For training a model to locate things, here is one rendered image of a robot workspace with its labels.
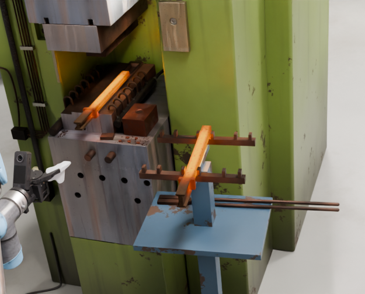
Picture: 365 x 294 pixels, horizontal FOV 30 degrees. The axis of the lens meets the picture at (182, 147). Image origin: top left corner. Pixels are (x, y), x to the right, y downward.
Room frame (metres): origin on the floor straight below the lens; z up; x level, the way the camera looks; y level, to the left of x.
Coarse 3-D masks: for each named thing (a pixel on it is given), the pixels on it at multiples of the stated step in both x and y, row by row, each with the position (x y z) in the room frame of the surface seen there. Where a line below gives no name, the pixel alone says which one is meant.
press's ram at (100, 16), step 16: (32, 0) 2.19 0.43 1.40; (48, 0) 2.17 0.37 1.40; (64, 0) 2.15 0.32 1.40; (80, 0) 2.13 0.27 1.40; (96, 0) 2.11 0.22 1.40; (112, 0) 2.13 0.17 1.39; (128, 0) 2.24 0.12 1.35; (32, 16) 2.20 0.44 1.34; (48, 16) 2.18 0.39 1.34; (64, 16) 2.15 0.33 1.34; (80, 16) 2.13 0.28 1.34; (96, 16) 2.11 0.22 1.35; (112, 16) 2.11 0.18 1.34
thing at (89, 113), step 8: (128, 72) 2.42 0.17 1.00; (120, 80) 2.35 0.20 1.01; (112, 88) 2.29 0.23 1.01; (104, 96) 2.23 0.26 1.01; (96, 104) 2.17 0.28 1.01; (88, 112) 2.11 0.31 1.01; (96, 112) 2.13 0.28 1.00; (80, 120) 2.06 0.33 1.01; (88, 120) 2.10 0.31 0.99; (80, 128) 2.04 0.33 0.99
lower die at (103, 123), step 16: (128, 64) 2.51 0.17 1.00; (144, 64) 2.51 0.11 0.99; (96, 80) 2.43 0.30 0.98; (112, 80) 2.37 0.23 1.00; (128, 80) 2.37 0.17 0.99; (144, 80) 2.39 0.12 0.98; (80, 96) 2.31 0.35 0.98; (96, 96) 2.27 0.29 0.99; (112, 96) 2.24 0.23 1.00; (128, 96) 2.25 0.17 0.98; (64, 112) 2.19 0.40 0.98; (80, 112) 2.16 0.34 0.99; (112, 112) 2.13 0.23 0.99; (64, 128) 2.19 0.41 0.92; (96, 128) 2.14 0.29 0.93; (112, 128) 2.11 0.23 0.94
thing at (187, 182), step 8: (208, 128) 1.91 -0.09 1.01; (200, 136) 1.87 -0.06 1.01; (208, 136) 1.88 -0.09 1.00; (200, 144) 1.82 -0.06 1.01; (192, 152) 1.78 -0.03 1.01; (200, 152) 1.77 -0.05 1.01; (192, 160) 1.73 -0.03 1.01; (200, 160) 1.75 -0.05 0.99; (192, 168) 1.69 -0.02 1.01; (184, 176) 1.65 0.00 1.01; (192, 176) 1.65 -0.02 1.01; (184, 184) 1.59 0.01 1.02; (192, 184) 1.62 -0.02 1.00; (176, 192) 1.56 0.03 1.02; (184, 192) 1.55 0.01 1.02; (184, 200) 1.56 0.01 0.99
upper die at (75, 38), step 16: (144, 0) 2.48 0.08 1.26; (128, 16) 2.34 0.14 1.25; (48, 32) 2.18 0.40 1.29; (64, 32) 2.16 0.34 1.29; (80, 32) 2.14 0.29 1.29; (96, 32) 2.11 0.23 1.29; (112, 32) 2.21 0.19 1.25; (48, 48) 2.18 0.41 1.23; (64, 48) 2.16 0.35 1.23; (80, 48) 2.14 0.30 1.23; (96, 48) 2.12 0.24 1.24
